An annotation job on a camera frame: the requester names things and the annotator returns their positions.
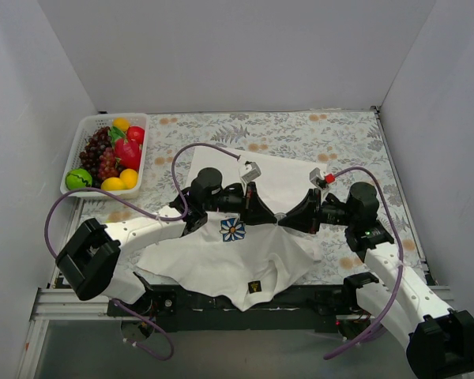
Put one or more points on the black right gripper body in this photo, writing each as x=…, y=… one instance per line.
x=314, y=211

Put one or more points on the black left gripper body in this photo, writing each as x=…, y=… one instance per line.
x=250, y=201

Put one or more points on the white t-shirt with flower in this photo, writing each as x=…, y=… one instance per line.
x=247, y=264

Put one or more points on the round shiny brooch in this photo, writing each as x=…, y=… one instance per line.
x=279, y=216

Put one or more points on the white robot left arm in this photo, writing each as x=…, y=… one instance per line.
x=88, y=260

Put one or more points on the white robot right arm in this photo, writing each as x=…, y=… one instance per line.
x=438, y=340

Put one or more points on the floral tablecloth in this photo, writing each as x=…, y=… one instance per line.
x=340, y=139

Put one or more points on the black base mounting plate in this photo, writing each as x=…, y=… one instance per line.
x=322, y=308

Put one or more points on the orange fruit toy bottom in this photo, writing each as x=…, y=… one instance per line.
x=129, y=177

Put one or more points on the orange fruit toy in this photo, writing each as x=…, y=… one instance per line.
x=129, y=177
x=121, y=123

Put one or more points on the red dragon fruit toy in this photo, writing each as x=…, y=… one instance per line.
x=128, y=153

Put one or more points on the red apple toy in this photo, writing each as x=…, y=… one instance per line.
x=136, y=133

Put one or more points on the yellow lemon toy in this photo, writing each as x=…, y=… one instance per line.
x=113, y=184

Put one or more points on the orange fruit toy top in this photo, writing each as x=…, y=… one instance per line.
x=121, y=123

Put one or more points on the purple grape bunch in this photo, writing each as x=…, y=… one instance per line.
x=98, y=157

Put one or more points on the green watermelon toy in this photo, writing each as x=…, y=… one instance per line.
x=77, y=179

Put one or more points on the white plastic basket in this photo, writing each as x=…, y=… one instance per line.
x=88, y=126

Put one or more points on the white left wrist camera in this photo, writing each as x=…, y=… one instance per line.
x=249, y=171

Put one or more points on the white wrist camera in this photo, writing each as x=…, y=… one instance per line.
x=249, y=171
x=320, y=179

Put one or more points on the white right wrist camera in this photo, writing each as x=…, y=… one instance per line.
x=320, y=179

